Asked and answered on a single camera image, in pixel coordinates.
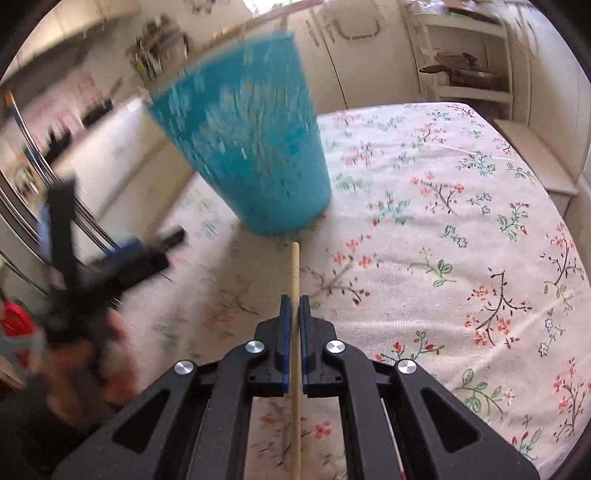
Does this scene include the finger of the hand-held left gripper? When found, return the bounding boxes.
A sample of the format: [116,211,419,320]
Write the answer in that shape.
[47,179,79,289]
[90,227,186,289]

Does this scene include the cream side base cabinet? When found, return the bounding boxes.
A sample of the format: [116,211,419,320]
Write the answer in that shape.
[503,0,591,222]

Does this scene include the person's left hand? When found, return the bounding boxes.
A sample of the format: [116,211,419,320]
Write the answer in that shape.
[44,318,140,417]

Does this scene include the red round object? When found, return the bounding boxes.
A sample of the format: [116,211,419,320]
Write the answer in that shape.
[0,299,37,343]

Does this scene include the cream wooden board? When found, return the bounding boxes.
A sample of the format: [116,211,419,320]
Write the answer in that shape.
[492,117,581,197]

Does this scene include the white storage trolley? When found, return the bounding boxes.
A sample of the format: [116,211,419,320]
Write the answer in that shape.
[406,4,516,108]

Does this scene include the red wall stickers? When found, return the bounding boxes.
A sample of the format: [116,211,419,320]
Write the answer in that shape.
[25,74,99,121]

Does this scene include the floral tablecloth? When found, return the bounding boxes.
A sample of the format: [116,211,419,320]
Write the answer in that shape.
[111,102,591,480]

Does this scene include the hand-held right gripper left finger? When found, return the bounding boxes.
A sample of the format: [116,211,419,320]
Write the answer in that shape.
[51,295,294,480]

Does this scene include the cream drawer cabinet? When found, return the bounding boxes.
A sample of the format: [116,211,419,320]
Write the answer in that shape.
[46,95,197,232]

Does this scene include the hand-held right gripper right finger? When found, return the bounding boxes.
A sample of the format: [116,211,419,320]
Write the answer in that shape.
[299,294,541,480]

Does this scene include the hanging kitchen utensils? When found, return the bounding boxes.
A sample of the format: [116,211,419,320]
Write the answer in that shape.
[131,16,193,82]

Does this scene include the cream sink base cabinet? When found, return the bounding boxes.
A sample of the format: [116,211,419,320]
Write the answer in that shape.
[259,0,419,112]

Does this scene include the wooden chopstick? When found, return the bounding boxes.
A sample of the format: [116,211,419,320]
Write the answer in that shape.
[289,242,302,480]

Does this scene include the chrome metal rack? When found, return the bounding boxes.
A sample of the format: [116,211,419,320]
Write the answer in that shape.
[0,90,121,296]

